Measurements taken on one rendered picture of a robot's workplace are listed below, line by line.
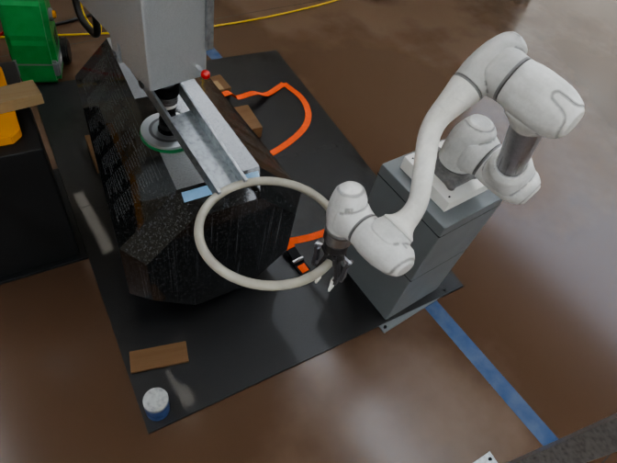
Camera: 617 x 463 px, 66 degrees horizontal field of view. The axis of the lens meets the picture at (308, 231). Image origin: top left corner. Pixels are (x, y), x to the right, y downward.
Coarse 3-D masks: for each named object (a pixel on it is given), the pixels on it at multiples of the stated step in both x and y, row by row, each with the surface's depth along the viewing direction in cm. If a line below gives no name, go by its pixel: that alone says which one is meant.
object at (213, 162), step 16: (160, 112) 170; (192, 112) 175; (176, 128) 166; (192, 128) 173; (208, 128) 171; (192, 144) 170; (208, 144) 172; (192, 160) 166; (208, 160) 170; (224, 160) 172; (208, 176) 162; (224, 176) 169; (240, 176) 168
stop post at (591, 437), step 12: (600, 420) 151; (612, 420) 139; (576, 432) 160; (588, 432) 148; (600, 432) 144; (612, 432) 140; (552, 444) 168; (564, 444) 158; (576, 444) 154; (588, 444) 149; (600, 444) 145; (612, 444) 141; (492, 456) 216; (528, 456) 177; (540, 456) 170; (552, 456) 164; (564, 456) 160; (576, 456) 155; (588, 456) 151; (600, 456) 147
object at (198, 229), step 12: (240, 180) 168; (252, 180) 169; (264, 180) 170; (276, 180) 170; (288, 180) 171; (228, 192) 165; (312, 192) 168; (204, 204) 158; (324, 204) 165; (204, 216) 155; (204, 240) 149; (204, 252) 145; (216, 264) 142; (324, 264) 147; (228, 276) 141; (240, 276) 141; (300, 276) 144; (312, 276) 144; (264, 288) 140; (276, 288) 140; (288, 288) 142
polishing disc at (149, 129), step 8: (144, 120) 187; (152, 120) 188; (144, 128) 185; (152, 128) 186; (144, 136) 182; (152, 136) 183; (160, 136) 184; (168, 136) 184; (152, 144) 180; (160, 144) 181; (168, 144) 182; (176, 144) 182
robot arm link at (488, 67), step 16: (512, 32) 125; (480, 48) 126; (496, 48) 124; (512, 48) 123; (464, 64) 127; (480, 64) 124; (496, 64) 122; (512, 64) 121; (480, 80) 124; (496, 80) 123; (496, 96) 126
